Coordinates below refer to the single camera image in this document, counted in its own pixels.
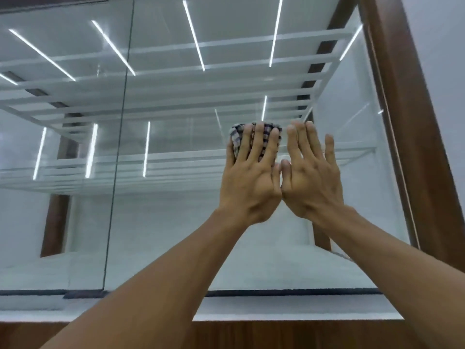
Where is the person's left hand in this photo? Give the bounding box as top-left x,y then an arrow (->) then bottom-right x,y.
219,121 -> 283,226

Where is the person's right hand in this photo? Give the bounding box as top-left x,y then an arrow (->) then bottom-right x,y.
280,121 -> 346,221

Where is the blue white checkered cloth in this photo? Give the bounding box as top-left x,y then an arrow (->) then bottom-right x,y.
229,121 -> 283,162

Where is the wooden glass display cabinet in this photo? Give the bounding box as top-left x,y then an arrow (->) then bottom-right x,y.
0,0 -> 465,349

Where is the person's left forearm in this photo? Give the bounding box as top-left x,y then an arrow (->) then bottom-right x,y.
40,208 -> 251,349

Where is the person's right forearm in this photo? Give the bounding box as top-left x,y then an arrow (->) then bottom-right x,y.
316,205 -> 465,349

